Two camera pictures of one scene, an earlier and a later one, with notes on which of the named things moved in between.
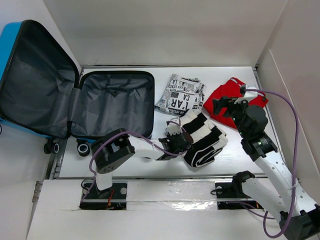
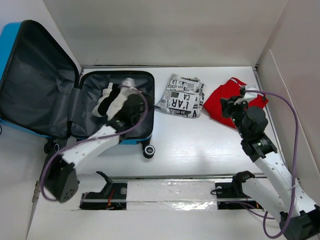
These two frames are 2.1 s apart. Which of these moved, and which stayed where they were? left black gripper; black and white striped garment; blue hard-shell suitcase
Moved: black and white striped garment; left black gripper
Stayed: blue hard-shell suitcase
